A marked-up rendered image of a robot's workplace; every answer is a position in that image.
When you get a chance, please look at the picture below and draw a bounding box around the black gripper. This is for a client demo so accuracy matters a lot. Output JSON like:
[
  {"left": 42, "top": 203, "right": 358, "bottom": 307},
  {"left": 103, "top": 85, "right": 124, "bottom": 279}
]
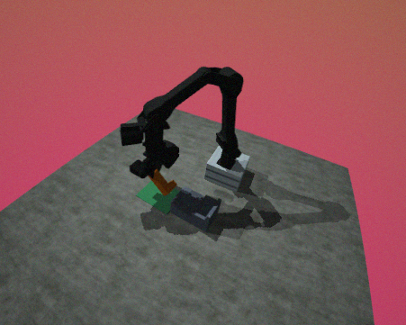
[{"left": 130, "top": 140, "right": 175, "bottom": 178}]

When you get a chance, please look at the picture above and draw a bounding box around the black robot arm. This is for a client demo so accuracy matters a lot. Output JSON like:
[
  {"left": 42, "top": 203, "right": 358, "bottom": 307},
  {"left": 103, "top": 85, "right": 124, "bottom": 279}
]
[{"left": 121, "top": 67, "right": 243, "bottom": 170}]

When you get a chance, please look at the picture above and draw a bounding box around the orange l-shaped part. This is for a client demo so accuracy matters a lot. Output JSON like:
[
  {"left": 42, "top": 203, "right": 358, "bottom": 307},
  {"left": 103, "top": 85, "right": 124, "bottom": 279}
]
[{"left": 148, "top": 169, "right": 177, "bottom": 196}]

